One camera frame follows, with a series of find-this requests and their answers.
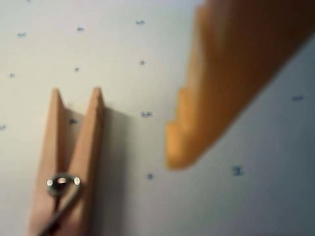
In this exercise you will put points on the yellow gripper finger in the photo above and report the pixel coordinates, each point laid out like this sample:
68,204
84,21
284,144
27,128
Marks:
221,73

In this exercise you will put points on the wooden clothespin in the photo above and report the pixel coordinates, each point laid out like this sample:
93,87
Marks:
86,147

